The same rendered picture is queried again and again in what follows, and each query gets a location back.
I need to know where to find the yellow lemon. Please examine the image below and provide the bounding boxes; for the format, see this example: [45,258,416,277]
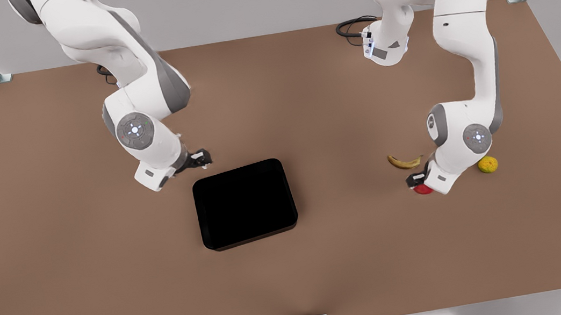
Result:
[477,155,500,175]

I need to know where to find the black rectangular tray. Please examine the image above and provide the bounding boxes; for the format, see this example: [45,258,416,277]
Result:
[189,156,302,254]

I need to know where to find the yellow banana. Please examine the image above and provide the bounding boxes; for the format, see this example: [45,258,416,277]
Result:
[387,151,425,173]

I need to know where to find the black cable loop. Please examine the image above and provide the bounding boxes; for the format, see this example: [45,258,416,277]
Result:
[335,14,382,49]
[96,62,119,88]

